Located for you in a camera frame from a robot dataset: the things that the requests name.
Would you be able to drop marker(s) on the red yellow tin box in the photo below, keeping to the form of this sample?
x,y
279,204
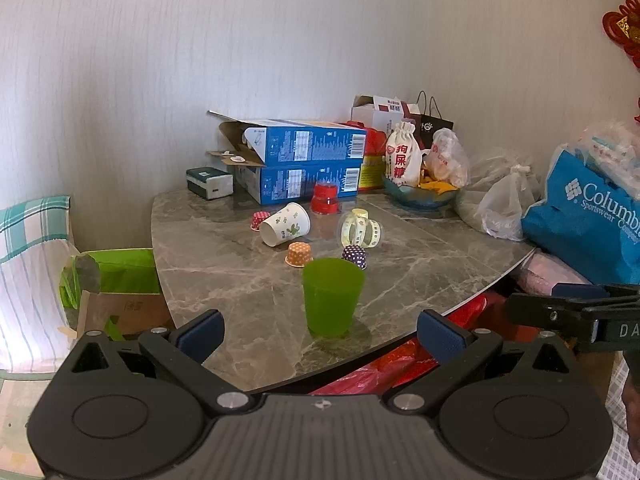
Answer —
x,y
372,160

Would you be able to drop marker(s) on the white red carton box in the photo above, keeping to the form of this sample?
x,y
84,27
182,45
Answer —
x,y
375,112

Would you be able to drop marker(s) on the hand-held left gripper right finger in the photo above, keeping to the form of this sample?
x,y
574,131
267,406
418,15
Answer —
x,y
442,335

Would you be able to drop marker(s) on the clear snack plastic bag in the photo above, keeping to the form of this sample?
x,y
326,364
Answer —
x,y
447,157

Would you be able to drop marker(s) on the brown cardboard box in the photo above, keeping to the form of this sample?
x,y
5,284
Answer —
x,y
130,312

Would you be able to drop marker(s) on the green plastic cup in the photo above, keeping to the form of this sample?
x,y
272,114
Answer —
x,y
331,295

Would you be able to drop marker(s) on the clear plastic bag with packets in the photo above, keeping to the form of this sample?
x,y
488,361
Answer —
x,y
612,147

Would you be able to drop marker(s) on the black paper gift bag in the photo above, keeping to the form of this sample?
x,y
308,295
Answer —
x,y
440,122

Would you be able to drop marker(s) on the plaid cushioned chair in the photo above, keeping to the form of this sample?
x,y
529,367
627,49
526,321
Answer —
x,y
30,270

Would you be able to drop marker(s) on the small purple dotted paper cup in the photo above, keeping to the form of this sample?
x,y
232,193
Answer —
x,y
356,256

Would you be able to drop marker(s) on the closed blue cardboard box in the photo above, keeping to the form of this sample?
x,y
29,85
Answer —
x,y
300,180

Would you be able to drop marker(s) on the green fabric bag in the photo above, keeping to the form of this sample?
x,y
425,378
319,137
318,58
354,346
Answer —
x,y
125,270

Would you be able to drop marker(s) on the red knot wall ornament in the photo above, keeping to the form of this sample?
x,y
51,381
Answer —
x,y
625,25

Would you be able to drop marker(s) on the clear crumpled plastic bag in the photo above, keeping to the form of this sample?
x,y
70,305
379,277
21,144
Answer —
x,y
500,195

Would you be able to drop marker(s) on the blue shopping bag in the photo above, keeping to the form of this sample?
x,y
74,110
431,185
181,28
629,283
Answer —
x,y
585,220

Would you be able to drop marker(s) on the white cactus print paper cup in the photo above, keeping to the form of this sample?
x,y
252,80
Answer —
x,y
286,222

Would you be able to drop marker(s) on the red plastic bag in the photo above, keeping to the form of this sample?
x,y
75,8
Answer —
x,y
380,370

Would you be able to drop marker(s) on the red plastic cup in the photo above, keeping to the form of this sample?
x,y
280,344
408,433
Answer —
x,y
325,197

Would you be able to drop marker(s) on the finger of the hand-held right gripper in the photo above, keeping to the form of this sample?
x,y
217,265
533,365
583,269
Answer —
x,y
580,290
545,312

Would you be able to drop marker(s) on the small green white box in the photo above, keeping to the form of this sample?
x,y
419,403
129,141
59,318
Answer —
x,y
210,182

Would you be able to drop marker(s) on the yellow patterned tape rolls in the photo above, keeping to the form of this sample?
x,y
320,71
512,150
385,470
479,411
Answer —
x,y
361,227

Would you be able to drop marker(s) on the person's right forearm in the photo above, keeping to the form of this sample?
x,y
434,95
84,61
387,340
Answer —
x,y
632,410

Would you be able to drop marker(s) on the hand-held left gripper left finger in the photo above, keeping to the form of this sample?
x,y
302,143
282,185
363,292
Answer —
x,y
202,334

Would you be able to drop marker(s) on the open blue cardboard box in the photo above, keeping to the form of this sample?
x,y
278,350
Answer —
x,y
310,142

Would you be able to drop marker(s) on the small orange paper cup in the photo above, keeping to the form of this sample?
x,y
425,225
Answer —
x,y
299,254

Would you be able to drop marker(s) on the blue bowl with snacks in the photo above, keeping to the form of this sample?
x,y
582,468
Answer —
x,y
420,199

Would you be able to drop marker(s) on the small red paper cup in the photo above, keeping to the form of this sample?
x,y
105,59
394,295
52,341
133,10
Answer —
x,y
258,220

